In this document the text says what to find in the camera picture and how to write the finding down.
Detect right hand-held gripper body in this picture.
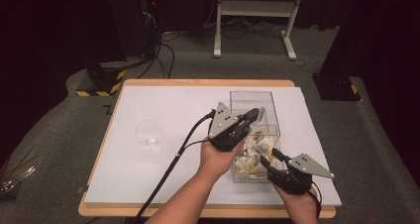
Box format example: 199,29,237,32
267,153,336,196

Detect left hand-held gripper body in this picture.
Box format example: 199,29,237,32
207,101,254,153

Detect clear plastic box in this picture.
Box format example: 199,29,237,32
229,90,282,184

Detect clear glass cup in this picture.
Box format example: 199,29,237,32
134,119,160,149

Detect person's right hand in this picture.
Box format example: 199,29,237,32
272,180,321,220

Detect person's left hand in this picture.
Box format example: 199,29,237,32
197,136,248,185

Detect pile of tea bags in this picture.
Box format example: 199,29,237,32
235,131,277,176

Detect wooden table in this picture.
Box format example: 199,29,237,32
77,78,337,219

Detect white table sheet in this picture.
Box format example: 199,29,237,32
83,85,343,207

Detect white metal stand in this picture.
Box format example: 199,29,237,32
213,0,306,61

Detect black yellow striped stand base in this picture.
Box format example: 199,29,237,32
75,63,128,98

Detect dark equipment tower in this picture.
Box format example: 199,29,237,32
104,0,163,61

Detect metal tripod legs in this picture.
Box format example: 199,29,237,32
0,147,38,199

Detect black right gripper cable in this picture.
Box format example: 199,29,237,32
308,179,323,219

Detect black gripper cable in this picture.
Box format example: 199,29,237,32
308,179,323,219
131,109,217,224

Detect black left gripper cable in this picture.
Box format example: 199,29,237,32
131,109,217,224

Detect black floor cables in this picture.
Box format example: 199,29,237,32
136,30,176,80

